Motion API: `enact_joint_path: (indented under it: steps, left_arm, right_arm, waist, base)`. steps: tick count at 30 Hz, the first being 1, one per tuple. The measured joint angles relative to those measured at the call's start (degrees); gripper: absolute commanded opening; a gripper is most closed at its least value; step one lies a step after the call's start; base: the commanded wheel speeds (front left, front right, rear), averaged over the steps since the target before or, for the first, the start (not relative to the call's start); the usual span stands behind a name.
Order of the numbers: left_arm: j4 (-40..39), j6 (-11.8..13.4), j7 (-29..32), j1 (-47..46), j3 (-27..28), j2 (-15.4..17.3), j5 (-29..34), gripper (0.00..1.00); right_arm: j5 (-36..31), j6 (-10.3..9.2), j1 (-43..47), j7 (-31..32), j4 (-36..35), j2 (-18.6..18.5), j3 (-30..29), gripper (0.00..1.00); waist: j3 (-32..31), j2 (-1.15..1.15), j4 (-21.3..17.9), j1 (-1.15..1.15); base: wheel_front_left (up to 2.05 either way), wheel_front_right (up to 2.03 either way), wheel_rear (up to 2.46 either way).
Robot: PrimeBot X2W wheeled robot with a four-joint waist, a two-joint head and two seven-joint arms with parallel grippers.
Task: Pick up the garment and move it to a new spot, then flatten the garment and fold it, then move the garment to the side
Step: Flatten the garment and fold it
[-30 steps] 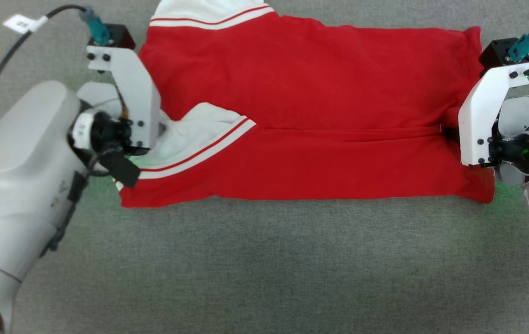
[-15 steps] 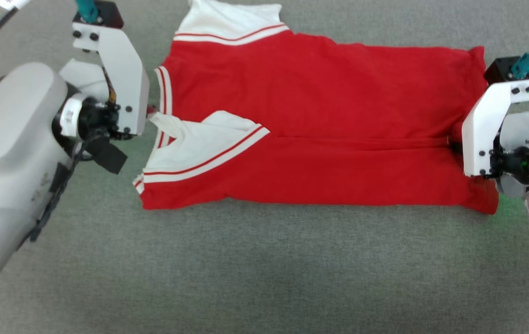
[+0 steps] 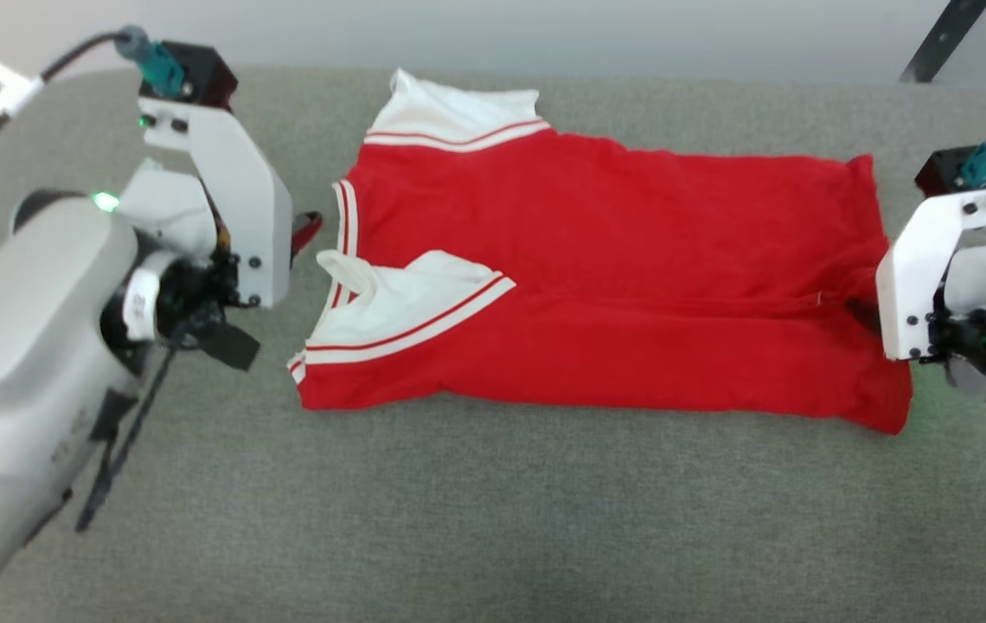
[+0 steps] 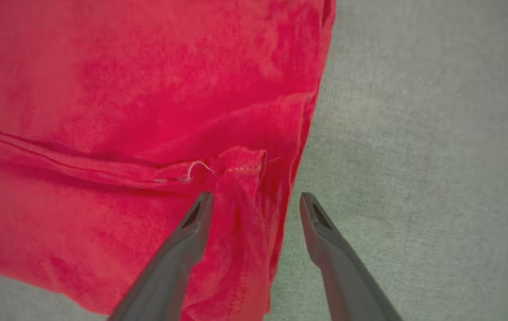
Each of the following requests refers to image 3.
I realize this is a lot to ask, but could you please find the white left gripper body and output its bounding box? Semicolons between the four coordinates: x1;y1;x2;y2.
116;95;295;309

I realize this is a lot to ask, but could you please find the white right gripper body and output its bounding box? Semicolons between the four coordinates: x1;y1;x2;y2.
875;185;986;363

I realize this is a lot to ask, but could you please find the red white basketball jersey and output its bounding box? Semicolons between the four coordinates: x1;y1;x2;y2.
288;68;914;436

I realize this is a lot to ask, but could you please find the left camera cable teal plug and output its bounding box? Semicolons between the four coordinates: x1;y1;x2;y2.
0;25;189;210

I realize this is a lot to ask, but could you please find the black metal door bracket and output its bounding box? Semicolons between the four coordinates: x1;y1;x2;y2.
899;0;986;84

